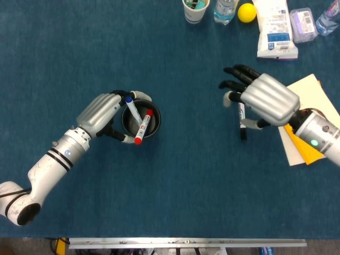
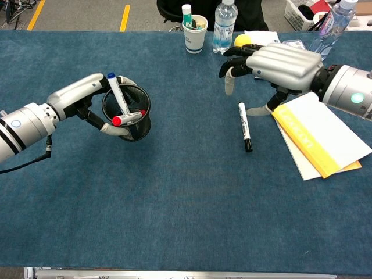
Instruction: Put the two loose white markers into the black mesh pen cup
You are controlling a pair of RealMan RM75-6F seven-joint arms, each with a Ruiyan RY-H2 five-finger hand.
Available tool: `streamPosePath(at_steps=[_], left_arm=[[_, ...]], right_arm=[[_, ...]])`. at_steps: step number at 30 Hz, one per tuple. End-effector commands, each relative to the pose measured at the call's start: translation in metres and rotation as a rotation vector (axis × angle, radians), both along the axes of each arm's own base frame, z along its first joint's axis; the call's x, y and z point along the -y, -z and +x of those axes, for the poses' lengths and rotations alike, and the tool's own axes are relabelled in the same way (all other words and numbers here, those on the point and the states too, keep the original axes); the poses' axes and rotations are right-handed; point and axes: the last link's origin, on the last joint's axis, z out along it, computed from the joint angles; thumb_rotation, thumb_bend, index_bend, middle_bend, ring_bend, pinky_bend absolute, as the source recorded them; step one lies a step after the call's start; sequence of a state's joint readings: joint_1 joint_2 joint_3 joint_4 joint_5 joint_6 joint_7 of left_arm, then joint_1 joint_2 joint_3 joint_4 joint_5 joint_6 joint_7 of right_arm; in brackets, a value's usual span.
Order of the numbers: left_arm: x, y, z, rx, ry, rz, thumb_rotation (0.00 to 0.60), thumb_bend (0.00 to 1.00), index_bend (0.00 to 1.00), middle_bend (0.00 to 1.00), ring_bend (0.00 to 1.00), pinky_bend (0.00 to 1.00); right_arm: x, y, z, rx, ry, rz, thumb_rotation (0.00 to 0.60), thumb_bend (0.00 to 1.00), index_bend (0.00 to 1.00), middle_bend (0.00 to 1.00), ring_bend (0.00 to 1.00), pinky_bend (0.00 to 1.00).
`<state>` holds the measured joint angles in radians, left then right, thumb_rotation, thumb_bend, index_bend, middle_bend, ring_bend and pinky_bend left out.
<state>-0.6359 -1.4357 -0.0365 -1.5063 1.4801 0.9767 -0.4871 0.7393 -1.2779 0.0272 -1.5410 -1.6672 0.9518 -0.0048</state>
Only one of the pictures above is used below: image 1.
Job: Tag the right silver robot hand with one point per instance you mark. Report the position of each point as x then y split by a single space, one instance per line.
273 101

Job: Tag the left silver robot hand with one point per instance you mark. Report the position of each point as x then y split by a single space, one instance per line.
98 111

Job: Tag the blue-capped white marker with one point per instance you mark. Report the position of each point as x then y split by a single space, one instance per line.
132 109

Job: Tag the black-capped white marker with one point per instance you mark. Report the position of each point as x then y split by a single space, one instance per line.
243 132

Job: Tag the red-capped white marker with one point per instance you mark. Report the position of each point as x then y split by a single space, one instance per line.
143 127

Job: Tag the black pen cup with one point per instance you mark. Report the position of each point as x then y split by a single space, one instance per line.
154 125

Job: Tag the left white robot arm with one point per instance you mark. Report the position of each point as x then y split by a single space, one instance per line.
53 164

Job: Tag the yellow white Lexicon booklet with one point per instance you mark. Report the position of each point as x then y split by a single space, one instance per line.
313 93

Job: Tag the white paper sheet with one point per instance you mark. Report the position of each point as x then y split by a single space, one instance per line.
289 151

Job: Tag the white wet wipes pack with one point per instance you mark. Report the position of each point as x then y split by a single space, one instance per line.
276 26

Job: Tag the purple clear plastic box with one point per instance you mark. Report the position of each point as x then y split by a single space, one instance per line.
302 25

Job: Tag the yellow ball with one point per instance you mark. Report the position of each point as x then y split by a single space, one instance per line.
247 13

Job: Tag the clear bottle purple label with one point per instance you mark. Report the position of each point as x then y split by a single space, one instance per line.
328 22

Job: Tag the water bottle blue label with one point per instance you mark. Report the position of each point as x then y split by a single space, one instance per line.
224 13

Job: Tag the blue felt table cloth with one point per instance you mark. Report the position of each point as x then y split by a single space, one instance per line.
170 186

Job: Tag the white paper cup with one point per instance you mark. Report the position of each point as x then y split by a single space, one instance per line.
195 17

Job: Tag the aluminium frame rail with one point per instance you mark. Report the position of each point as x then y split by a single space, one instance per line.
186 243

